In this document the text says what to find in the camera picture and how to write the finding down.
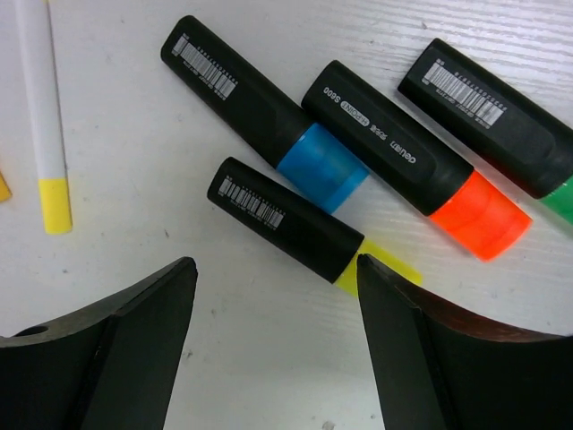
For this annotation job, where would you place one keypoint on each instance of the black highlighter yellow cap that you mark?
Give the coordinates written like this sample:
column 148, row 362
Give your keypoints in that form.
column 319, row 241

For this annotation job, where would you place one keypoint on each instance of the black highlighter green cap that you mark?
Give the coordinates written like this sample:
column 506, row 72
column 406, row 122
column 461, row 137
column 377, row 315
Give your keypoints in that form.
column 524, row 142

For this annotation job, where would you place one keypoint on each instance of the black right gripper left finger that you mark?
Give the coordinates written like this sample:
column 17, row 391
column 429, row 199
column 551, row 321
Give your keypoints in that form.
column 109, row 365

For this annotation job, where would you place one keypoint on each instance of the black highlighter orange cap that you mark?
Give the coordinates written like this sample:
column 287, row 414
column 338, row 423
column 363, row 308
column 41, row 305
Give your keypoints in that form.
column 424, row 170

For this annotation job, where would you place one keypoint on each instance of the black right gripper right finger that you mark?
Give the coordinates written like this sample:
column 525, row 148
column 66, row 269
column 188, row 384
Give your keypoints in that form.
column 438, row 365

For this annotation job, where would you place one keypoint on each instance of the black highlighter blue cap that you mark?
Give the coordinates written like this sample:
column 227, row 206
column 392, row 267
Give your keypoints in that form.
column 304, row 152

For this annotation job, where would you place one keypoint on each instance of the white pen orange cap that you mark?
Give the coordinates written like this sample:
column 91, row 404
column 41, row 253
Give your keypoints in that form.
column 5, row 192

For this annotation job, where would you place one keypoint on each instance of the white pen yellow cap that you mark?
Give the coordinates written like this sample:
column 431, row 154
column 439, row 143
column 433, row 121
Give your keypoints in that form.
column 40, row 80

